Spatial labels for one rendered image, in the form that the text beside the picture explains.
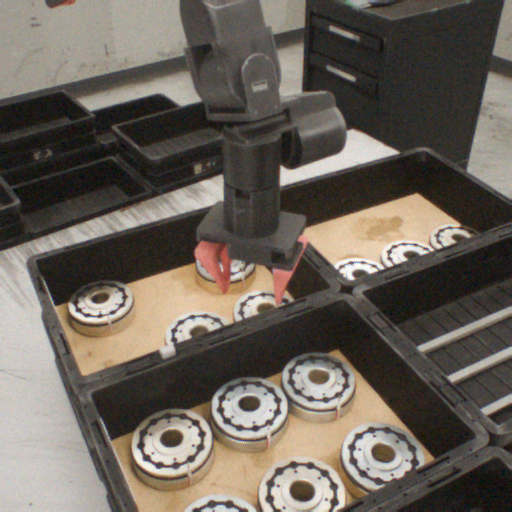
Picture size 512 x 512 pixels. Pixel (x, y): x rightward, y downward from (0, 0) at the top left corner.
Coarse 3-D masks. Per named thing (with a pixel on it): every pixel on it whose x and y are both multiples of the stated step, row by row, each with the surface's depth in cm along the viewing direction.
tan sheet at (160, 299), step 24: (192, 264) 113; (144, 288) 107; (168, 288) 107; (192, 288) 107; (264, 288) 107; (144, 312) 103; (168, 312) 103; (216, 312) 103; (72, 336) 98; (120, 336) 98; (144, 336) 98; (96, 360) 94; (120, 360) 94
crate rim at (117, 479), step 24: (288, 312) 88; (312, 312) 88; (360, 312) 88; (240, 336) 84; (384, 336) 84; (168, 360) 80; (408, 360) 80; (96, 384) 77; (432, 384) 78; (456, 408) 74; (96, 432) 72; (480, 432) 71; (456, 456) 69; (120, 480) 67; (408, 480) 67; (120, 504) 65
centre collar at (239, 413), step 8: (240, 392) 84; (248, 392) 84; (256, 392) 84; (232, 400) 83; (240, 400) 84; (264, 400) 83; (232, 408) 82; (240, 408) 82; (264, 408) 82; (240, 416) 81; (248, 416) 81; (256, 416) 81
